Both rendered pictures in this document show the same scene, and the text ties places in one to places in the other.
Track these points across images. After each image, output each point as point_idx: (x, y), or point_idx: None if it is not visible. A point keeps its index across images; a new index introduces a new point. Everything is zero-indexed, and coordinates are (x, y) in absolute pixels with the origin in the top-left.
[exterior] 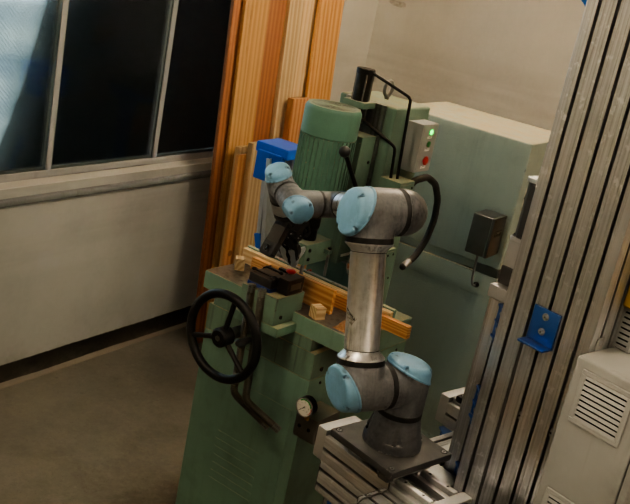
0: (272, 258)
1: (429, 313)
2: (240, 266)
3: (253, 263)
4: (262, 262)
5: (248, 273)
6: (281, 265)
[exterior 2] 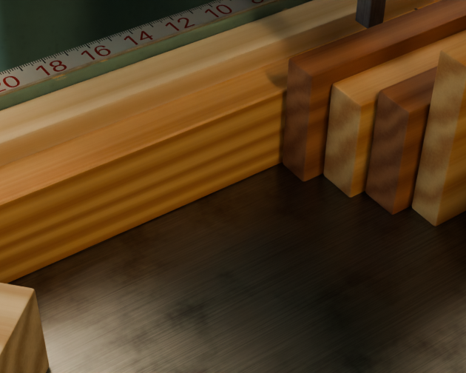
0: (52, 95)
1: None
2: (30, 366)
3: None
4: (73, 179)
5: (100, 337)
6: (188, 79)
